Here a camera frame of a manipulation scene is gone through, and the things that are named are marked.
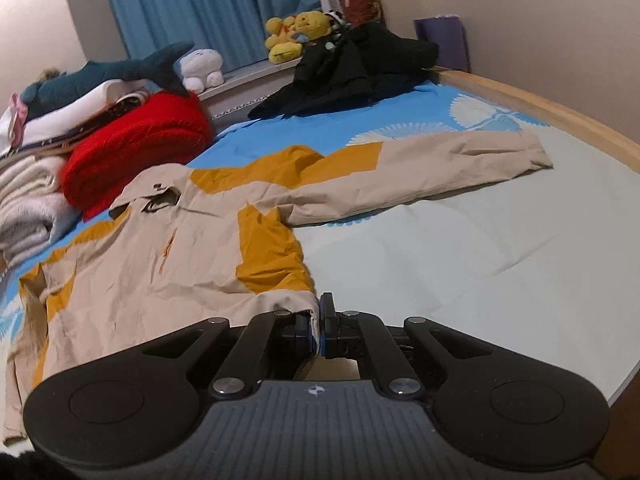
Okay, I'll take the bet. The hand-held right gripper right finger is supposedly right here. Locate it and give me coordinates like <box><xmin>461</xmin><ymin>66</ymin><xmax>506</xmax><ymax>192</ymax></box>
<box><xmin>319</xmin><ymin>292</ymin><xmax>496</xmax><ymax>401</ymax></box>

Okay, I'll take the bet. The dark teal shark plush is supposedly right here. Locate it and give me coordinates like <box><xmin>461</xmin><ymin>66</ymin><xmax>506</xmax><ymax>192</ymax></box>
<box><xmin>20</xmin><ymin>41</ymin><xmax>197</xmax><ymax>111</ymax></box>

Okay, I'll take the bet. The pile of black clothes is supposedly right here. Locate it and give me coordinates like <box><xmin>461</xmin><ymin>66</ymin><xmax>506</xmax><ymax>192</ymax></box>
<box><xmin>247</xmin><ymin>24</ymin><xmax>441</xmax><ymax>121</ymax></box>

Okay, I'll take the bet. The wooden bed frame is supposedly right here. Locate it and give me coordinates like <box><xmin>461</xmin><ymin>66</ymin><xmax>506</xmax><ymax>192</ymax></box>
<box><xmin>434</xmin><ymin>65</ymin><xmax>640</xmax><ymax>480</ymax></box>

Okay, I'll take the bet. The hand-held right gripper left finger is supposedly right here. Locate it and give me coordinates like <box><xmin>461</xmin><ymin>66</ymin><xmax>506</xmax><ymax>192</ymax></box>
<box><xmin>141</xmin><ymin>308</ymin><xmax>320</xmax><ymax>401</ymax></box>

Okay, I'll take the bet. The purple bag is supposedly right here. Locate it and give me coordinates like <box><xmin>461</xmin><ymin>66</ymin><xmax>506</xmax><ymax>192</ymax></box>
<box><xmin>413</xmin><ymin>16</ymin><xmax>471</xmax><ymax>73</ymax></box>

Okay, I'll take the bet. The grey window ledge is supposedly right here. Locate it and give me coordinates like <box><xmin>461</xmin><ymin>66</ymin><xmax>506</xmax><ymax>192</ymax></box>
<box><xmin>197</xmin><ymin>57</ymin><xmax>321</xmax><ymax>121</ymax></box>

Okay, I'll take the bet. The white folded blanket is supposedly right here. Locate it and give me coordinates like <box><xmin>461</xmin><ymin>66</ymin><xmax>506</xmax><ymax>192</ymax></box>
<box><xmin>0</xmin><ymin>152</ymin><xmax>83</xmax><ymax>268</ymax></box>

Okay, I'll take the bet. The blue curtain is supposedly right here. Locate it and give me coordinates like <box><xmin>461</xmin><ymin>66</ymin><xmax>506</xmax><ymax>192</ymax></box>
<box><xmin>97</xmin><ymin>0</ymin><xmax>353</xmax><ymax>73</ymax></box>

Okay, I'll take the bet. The red folded blanket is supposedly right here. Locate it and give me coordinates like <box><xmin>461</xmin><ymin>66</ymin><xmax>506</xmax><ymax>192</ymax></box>
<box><xmin>62</xmin><ymin>91</ymin><xmax>217</xmax><ymax>223</ymax></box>

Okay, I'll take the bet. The white plush toy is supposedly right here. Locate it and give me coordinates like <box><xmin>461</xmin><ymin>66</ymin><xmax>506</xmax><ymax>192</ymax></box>
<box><xmin>179</xmin><ymin>48</ymin><xmax>225</xmax><ymax>93</ymax></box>

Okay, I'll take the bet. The pink cloth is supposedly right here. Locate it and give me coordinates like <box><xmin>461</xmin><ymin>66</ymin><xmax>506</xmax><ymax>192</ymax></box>
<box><xmin>6</xmin><ymin>92</ymin><xmax>29</xmax><ymax>142</ymax></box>

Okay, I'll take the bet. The cream folded bedding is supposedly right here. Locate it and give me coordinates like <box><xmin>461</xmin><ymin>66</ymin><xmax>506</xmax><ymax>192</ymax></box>
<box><xmin>10</xmin><ymin>79</ymin><xmax>166</xmax><ymax>147</ymax></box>

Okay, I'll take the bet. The dark red cushion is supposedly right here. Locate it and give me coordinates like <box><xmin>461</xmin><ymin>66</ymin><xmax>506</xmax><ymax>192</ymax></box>
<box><xmin>340</xmin><ymin>0</ymin><xmax>386</xmax><ymax>28</ymax></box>

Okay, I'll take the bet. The beige and mustard jacket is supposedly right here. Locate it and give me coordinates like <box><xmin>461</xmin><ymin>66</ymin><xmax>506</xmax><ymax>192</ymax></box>
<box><xmin>2</xmin><ymin>130</ymin><xmax>555</xmax><ymax>446</ymax></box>

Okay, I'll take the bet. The yellow plush toy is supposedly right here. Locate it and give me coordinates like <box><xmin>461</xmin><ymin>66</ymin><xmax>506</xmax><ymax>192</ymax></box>
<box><xmin>265</xmin><ymin>16</ymin><xmax>304</xmax><ymax>65</ymax></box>
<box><xmin>292</xmin><ymin>10</ymin><xmax>333</xmax><ymax>43</ymax></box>

